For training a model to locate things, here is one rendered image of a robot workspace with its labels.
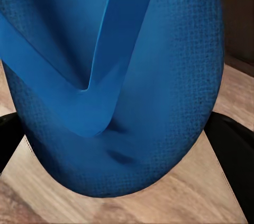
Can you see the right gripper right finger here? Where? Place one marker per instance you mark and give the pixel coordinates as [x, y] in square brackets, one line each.
[233, 145]

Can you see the sandal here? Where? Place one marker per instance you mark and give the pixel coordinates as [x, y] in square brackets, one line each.
[112, 94]

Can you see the nightstand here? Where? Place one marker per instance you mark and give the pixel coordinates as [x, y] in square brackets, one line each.
[239, 34]

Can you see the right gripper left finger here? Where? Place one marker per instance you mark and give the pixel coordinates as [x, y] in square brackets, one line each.
[11, 133]

